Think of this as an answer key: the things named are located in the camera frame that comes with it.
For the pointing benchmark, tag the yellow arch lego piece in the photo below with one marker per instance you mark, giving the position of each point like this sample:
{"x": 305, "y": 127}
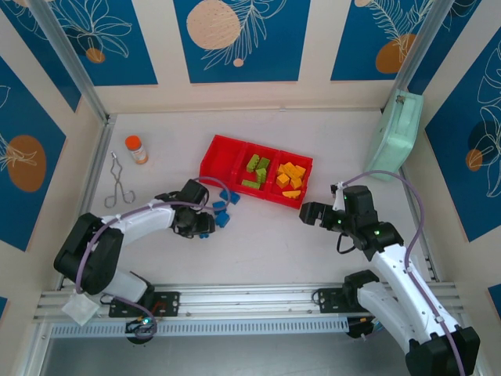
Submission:
{"x": 291, "y": 194}

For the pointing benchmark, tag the green lego brick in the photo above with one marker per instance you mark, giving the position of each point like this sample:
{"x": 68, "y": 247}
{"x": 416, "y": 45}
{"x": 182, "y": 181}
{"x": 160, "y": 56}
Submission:
{"x": 261, "y": 175}
{"x": 253, "y": 163}
{"x": 251, "y": 183}
{"x": 263, "y": 163}

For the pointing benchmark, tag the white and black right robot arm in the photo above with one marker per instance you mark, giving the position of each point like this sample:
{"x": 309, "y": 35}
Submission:
{"x": 395, "y": 274}

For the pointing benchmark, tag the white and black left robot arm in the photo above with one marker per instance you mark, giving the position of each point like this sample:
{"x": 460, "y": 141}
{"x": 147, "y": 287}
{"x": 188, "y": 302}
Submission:
{"x": 141, "y": 221}

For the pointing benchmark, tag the red plastic bin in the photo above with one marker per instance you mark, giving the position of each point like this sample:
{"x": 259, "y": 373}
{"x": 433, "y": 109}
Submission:
{"x": 274, "y": 192}
{"x": 239, "y": 184}
{"x": 219, "y": 158}

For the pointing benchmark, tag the mint green case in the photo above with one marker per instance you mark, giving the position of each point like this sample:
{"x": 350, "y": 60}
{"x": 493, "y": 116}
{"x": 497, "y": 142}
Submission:
{"x": 395, "y": 137}

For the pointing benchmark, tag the orange capped small bottle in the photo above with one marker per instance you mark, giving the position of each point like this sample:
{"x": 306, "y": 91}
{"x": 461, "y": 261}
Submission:
{"x": 137, "y": 150}

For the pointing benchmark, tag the metal tongs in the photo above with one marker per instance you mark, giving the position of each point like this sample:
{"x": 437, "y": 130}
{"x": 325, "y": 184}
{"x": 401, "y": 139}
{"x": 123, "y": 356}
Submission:
{"x": 116, "y": 172}

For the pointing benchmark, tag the white folded cloth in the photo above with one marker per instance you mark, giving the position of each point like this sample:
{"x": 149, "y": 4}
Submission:
{"x": 80, "y": 309}

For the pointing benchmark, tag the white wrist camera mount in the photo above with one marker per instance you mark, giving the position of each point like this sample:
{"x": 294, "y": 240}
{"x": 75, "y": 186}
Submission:
{"x": 339, "y": 197}

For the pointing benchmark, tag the aluminium side rail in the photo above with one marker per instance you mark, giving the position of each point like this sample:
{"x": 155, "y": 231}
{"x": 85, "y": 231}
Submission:
{"x": 98, "y": 164}
{"x": 420, "y": 235}

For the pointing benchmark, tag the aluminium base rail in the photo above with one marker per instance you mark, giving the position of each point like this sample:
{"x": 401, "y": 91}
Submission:
{"x": 242, "y": 299}

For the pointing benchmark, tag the aluminium frame post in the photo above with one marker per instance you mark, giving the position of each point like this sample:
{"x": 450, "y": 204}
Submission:
{"x": 422, "y": 43}
{"x": 66, "y": 55}

